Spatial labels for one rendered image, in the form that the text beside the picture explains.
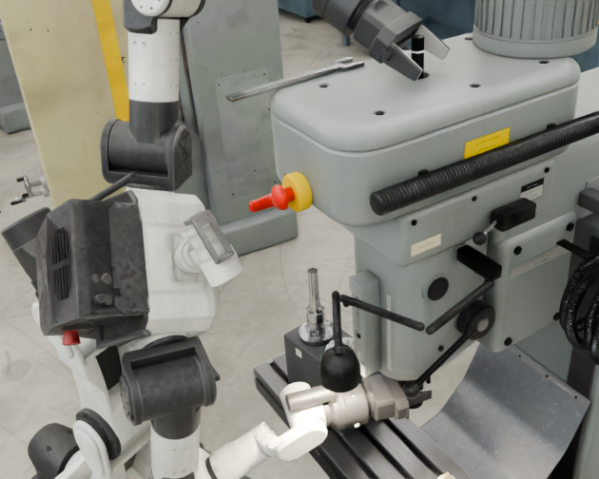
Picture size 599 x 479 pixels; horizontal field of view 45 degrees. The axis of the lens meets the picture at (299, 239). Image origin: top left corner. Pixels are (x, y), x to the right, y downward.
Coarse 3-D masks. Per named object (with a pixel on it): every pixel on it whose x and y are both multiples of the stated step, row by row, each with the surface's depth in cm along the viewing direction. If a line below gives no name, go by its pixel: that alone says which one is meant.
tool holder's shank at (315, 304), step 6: (312, 270) 169; (312, 276) 168; (318, 276) 169; (312, 282) 169; (318, 282) 170; (312, 288) 170; (318, 288) 171; (312, 294) 171; (318, 294) 171; (312, 300) 172; (318, 300) 172; (312, 306) 173; (318, 306) 173
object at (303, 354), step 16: (288, 336) 179; (304, 336) 176; (320, 336) 176; (352, 336) 177; (288, 352) 181; (304, 352) 174; (320, 352) 173; (288, 368) 185; (304, 368) 178; (320, 384) 174
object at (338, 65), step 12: (336, 60) 120; (348, 60) 120; (312, 72) 115; (324, 72) 116; (264, 84) 113; (276, 84) 112; (288, 84) 113; (228, 96) 109; (240, 96) 109; (252, 96) 110
